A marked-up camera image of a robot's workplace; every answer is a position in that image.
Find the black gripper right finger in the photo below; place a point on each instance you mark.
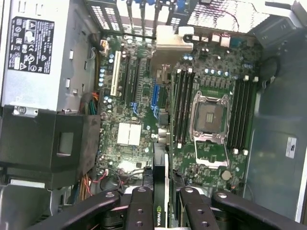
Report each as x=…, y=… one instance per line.
x=196, y=210

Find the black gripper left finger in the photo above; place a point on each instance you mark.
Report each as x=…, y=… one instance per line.
x=139, y=210

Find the coin cell battery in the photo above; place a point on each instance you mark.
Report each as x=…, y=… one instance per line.
x=226, y=175

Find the metal socket cover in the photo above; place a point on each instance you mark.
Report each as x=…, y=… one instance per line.
x=211, y=163

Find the silver chipset heatsink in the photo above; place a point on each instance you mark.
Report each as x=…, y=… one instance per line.
x=129, y=134

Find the CPU socket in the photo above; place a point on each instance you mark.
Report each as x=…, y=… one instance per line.
x=209, y=117

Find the white sticker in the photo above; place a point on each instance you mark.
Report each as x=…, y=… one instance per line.
x=291, y=147

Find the black plastic fan shroud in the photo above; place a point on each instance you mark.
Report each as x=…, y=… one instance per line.
x=28, y=143

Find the dark grey PC case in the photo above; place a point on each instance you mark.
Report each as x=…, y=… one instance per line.
x=275, y=107

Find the white expansion slot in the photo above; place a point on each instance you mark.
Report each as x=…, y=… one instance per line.
x=115, y=72

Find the green motherboard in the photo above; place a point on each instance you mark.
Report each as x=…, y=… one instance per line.
x=216, y=60

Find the grey power supply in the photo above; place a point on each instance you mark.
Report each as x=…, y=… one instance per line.
x=60, y=60

